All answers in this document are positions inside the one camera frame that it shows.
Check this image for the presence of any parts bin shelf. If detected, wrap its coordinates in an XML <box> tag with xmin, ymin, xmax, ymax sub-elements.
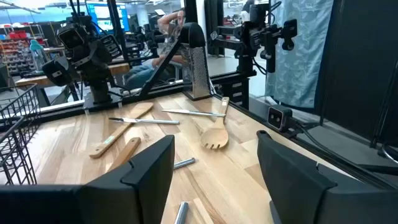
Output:
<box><xmin>0</xmin><ymin>24</ymin><xmax>47</xmax><ymax>75</ymax></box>

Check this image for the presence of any black partition panel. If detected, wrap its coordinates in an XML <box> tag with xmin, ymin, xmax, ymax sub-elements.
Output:
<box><xmin>313</xmin><ymin>0</ymin><xmax>398</xmax><ymax>147</ymax></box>

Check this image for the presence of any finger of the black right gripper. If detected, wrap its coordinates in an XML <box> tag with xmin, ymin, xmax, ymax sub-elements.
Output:
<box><xmin>99</xmin><ymin>34</ymin><xmax>123</xmax><ymax>60</ymax></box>
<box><xmin>42</xmin><ymin>56</ymin><xmax>74</xmax><ymax>88</ymax></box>

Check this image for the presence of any wooden spork with label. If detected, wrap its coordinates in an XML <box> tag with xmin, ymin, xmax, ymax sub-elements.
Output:
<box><xmin>200</xmin><ymin>96</ymin><xmax>230</xmax><ymax>151</ymax></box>

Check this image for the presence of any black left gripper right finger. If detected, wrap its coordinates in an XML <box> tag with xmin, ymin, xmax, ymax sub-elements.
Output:
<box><xmin>256</xmin><ymin>129</ymin><xmax>358</xmax><ymax>224</ymax></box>

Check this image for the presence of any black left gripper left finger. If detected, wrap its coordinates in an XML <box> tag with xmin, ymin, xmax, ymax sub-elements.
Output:
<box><xmin>79</xmin><ymin>134</ymin><xmax>176</xmax><ymax>224</ymax></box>

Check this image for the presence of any lit computer monitor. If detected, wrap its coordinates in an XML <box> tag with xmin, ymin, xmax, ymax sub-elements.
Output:
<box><xmin>86</xmin><ymin>1</ymin><xmax>131</xmax><ymax>33</ymax></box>

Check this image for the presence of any black table-level camera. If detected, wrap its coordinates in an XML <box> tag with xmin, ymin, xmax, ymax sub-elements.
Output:
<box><xmin>267</xmin><ymin>105</ymin><xmax>294</xmax><ymax>133</ymax></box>

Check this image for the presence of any steel box grater black handle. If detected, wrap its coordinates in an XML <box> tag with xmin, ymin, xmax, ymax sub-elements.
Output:
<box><xmin>179</xmin><ymin>22</ymin><xmax>213</xmax><ymax>101</ymax></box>

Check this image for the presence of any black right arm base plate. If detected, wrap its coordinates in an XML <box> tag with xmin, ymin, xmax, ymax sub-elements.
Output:
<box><xmin>83</xmin><ymin>92</ymin><xmax>123</xmax><ymax>112</ymax></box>

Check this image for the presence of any black wire basket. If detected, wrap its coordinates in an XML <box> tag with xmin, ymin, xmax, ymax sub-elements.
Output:
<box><xmin>0</xmin><ymin>83</ymin><xmax>42</xmax><ymax>186</ymax></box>

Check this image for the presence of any wooden spatula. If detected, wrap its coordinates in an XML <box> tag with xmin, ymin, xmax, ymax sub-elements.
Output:
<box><xmin>89</xmin><ymin>101</ymin><xmax>154</xmax><ymax>160</ymax></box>

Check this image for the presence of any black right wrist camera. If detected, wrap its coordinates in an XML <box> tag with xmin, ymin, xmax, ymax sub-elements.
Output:
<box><xmin>57</xmin><ymin>24</ymin><xmax>86</xmax><ymax>52</ymax></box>

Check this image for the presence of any wooden workbench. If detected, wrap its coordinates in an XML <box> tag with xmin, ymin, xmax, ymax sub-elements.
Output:
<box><xmin>14</xmin><ymin>62</ymin><xmax>131</xmax><ymax>108</ymax></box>

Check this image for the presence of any wooden spoon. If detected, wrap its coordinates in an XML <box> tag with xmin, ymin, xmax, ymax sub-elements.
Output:
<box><xmin>106</xmin><ymin>137</ymin><xmax>142</xmax><ymax>173</ymax></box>

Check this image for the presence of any person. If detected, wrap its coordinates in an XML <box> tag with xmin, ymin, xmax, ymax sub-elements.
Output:
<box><xmin>123</xmin><ymin>7</ymin><xmax>187</xmax><ymax>91</ymax></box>

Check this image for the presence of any black camera cable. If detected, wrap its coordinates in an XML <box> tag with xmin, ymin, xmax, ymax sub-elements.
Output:
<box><xmin>287</xmin><ymin>119</ymin><xmax>374</xmax><ymax>169</ymax></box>

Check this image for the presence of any blue patterned curtain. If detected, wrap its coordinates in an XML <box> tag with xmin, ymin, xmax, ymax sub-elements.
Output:
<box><xmin>265</xmin><ymin>0</ymin><xmax>334</xmax><ymax>109</ymax></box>

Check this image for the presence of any teal capped water bottle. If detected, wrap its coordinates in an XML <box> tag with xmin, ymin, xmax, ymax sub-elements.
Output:
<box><xmin>29</xmin><ymin>39</ymin><xmax>47</xmax><ymax>72</ymax></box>

